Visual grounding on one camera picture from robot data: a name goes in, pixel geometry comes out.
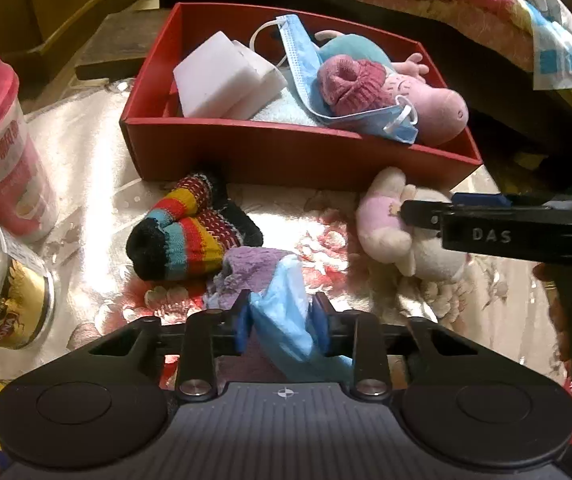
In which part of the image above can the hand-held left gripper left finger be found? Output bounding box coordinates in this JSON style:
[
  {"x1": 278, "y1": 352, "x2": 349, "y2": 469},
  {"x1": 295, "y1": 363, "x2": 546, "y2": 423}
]
[{"x1": 88, "y1": 291, "x2": 253, "y2": 402}]

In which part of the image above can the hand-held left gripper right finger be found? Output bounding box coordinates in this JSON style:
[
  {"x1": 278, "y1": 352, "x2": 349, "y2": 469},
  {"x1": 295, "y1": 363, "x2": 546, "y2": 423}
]
[{"x1": 312, "y1": 292, "x2": 471, "y2": 402}]

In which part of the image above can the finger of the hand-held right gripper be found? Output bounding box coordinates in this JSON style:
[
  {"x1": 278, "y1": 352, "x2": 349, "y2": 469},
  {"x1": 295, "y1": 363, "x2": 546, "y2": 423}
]
[
  {"x1": 400, "y1": 200, "x2": 447, "y2": 234},
  {"x1": 450, "y1": 192, "x2": 542, "y2": 210}
]

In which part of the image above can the blue face mask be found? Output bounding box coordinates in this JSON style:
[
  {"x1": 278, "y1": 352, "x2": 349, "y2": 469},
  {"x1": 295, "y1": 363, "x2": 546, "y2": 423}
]
[
  {"x1": 250, "y1": 14, "x2": 421, "y2": 145},
  {"x1": 248, "y1": 254, "x2": 357, "y2": 381}
]

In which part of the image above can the cream plush bear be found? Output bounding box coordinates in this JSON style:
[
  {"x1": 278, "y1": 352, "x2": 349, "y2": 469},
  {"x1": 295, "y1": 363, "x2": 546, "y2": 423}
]
[{"x1": 356, "y1": 166, "x2": 469, "y2": 281}]

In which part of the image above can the pink pig plush toy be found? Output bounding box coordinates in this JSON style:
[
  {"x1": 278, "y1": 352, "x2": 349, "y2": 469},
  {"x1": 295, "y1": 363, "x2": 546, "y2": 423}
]
[{"x1": 313, "y1": 30, "x2": 469, "y2": 147}]

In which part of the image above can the pink knitted hat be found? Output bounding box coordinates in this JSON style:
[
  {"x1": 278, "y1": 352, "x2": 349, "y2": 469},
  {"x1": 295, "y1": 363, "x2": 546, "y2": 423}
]
[{"x1": 317, "y1": 56, "x2": 389, "y2": 116}]

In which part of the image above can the red cardboard box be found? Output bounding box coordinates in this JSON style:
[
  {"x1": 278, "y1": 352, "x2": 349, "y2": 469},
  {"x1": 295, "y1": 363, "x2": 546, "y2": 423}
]
[{"x1": 120, "y1": 2, "x2": 484, "y2": 192}]

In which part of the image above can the white sponge block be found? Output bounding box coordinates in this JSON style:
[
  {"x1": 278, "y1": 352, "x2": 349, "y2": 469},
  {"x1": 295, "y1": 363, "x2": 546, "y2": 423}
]
[
  {"x1": 231, "y1": 40, "x2": 289, "y2": 121},
  {"x1": 173, "y1": 31, "x2": 261, "y2": 120}
]

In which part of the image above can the person's right hand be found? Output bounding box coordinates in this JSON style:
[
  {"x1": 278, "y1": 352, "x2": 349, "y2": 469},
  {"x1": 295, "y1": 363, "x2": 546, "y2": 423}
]
[{"x1": 533, "y1": 262, "x2": 572, "y2": 377}]

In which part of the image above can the purple fuzzy cloth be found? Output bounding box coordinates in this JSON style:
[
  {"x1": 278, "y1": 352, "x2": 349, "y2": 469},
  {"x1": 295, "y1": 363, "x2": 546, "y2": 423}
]
[{"x1": 205, "y1": 247, "x2": 297, "y2": 386}]

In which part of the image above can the striped colourful knitted sock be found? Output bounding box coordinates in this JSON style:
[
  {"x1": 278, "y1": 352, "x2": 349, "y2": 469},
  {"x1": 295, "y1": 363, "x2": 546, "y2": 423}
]
[
  {"x1": 127, "y1": 172, "x2": 227, "y2": 256},
  {"x1": 133, "y1": 200, "x2": 264, "y2": 281}
]

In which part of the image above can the white blue patterned sheet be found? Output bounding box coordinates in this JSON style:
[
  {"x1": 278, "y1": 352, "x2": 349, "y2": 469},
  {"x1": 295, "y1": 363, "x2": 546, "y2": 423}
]
[{"x1": 486, "y1": 0, "x2": 572, "y2": 92}]

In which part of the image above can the shiny floral tablecloth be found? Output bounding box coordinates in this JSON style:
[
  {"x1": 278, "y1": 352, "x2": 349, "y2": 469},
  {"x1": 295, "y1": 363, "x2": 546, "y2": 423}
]
[{"x1": 0, "y1": 77, "x2": 572, "y2": 411}]

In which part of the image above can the gold label tin can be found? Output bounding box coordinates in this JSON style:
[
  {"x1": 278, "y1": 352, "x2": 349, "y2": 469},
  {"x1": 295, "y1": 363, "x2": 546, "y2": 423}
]
[{"x1": 0, "y1": 207, "x2": 57, "y2": 351}]

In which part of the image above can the pink lidded drink cup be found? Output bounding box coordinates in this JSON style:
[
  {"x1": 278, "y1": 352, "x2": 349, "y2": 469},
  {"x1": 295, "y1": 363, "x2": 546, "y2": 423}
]
[{"x1": 0, "y1": 53, "x2": 62, "y2": 245}]

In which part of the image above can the dark wooden platform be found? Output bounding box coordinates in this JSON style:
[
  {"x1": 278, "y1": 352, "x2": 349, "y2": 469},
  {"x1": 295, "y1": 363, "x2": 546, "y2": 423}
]
[{"x1": 75, "y1": 10, "x2": 167, "y2": 82}]

